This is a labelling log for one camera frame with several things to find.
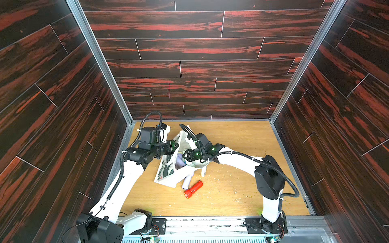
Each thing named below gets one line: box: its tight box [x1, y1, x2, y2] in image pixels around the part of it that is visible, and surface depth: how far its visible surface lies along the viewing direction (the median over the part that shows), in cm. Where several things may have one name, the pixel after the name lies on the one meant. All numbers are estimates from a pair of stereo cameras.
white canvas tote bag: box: [154, 125, 209, 188], surface depth 80 cm
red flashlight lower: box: [183, 180, 204, 199], surface depth 86 cm
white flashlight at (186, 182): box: [181, 174, 192, 190], surface depth 88 cm
